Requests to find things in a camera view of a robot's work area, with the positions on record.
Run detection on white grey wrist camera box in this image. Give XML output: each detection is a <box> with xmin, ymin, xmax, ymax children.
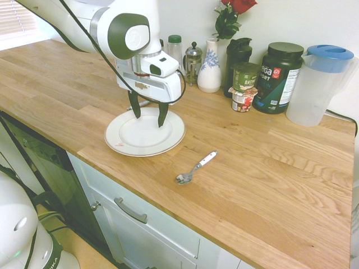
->
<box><xmin>140</xmin><ymin>53</ymin><xmax>181</xmax><ymax>78</ymax></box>

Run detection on clear pitcher with blue lid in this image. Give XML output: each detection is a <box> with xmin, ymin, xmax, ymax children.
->
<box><xmin>285</xmin><ymin>44</ymin><xmax>358</xmax><ymax>127</ymax></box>

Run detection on black protein powder tub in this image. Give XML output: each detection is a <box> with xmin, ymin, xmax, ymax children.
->
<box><xmin>251</xmin><ymin>41</ymin><xmax>305</xmax><ymax>115</ymax></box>

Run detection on green oatmeal cup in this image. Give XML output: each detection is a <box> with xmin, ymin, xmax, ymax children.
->
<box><xmin>230</xmin><ymin>62</ymin><xmax>261</xmax><ymax>92</ymax></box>

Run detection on white vase with blue flowers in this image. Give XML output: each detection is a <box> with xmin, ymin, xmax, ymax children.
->
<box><xmin>197</xmin><ymin>38</ymin><xmax>222</xmax><ymax>94</ymax></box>

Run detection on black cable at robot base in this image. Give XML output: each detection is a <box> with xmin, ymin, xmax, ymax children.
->
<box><xmin>0</xmin><ymin>164</ymin><xmax>68</xmax><ymax>269</ymax></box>

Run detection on black dishwasher front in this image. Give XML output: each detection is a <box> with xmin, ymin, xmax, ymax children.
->
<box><xmin>0</xmin><ymin>110</ymin><xmax>113</xmax><ymax>261</ymax></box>

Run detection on red roses with green leaves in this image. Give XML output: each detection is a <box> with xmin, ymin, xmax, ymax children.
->
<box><xmin>213</xmin><ymin>0</ymin><xmax>258</xmax><ymax>42</ymax></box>

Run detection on white plate with gold rim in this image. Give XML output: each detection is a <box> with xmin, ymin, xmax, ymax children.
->
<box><xmin>104</xmin><ymin>106</ymin><xmax>186</xmax><ymax>158</ymax></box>

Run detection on white pen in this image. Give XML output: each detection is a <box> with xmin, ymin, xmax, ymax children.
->
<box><xmin>126</xmin><ymin>101</ymin><xmax>151</xmax><ymax>110</ymax></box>

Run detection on red white yogurt cup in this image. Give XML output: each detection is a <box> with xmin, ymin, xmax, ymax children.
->
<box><xmin>227</xmin><ymin>86</ymin><xmax>259</xmax><ymax>113</ymax></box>

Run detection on silver drawer handle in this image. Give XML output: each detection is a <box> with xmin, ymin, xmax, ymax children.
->
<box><xmin>113</xmin><ymin>197</ymin><xmax>149</xmax><ymax>224</ymax></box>

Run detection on black shaker bottle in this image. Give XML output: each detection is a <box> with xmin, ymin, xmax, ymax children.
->
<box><xmin>223</xmin><ymin>38</ymin><xmax>253</xmax><ymax>99</ymax></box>

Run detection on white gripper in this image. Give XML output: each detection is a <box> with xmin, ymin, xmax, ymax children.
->
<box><xmin>116</xmin><ymin>57</ymin><xmax>182</xmax><ymax>128</ymax></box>

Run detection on clear bottle with green cap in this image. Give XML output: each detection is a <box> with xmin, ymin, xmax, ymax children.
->
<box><xmin>167</xmin><ymin>34</ymin><xmax>185</xmax><ymax>75</ymax></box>

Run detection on white window blind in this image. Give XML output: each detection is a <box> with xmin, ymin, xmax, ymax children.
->
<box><xmin>0</xmin><ymin>0</ymin><xmax>39</xmax><ymax>37</ymax></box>

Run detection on metal spoon with white handle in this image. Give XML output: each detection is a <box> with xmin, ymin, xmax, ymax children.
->
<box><xmin>175</xmin><ymin>150</ymin><xmax>218</xmax><ymax>185</ymax></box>

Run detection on black power cable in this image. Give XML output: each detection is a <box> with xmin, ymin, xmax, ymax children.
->
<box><xmin>325</xmin><ymin>109</ymin><xmax>359</xmax><ymax>126</ymax></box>

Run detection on white kitchen cabinet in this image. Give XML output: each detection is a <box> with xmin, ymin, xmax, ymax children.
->
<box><xmin>67</xmin><ymin>152</ymin><xmax>253</xmax><ymax>269</ymax></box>

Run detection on glass metal French press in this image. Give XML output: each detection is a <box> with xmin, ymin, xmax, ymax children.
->
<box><xmin>183</xmin><ymin>41</ymin><xmax>203</xmax><ymax>87</ymax></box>

